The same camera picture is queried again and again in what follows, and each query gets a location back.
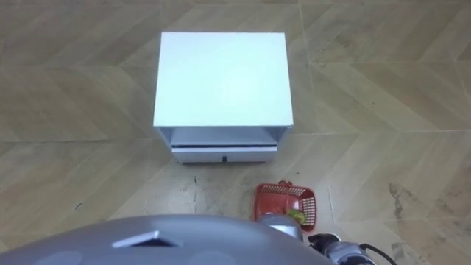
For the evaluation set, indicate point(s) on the white bedside cabinet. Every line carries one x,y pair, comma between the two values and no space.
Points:
223,81

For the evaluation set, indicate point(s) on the green soft toy fruit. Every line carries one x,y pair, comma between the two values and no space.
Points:
297,215

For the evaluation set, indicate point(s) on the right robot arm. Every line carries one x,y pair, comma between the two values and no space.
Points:
340,250

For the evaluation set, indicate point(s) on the robot body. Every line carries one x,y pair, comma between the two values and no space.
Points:
165,243

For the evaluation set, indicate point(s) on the red plastic basket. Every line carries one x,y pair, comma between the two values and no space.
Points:
274,200

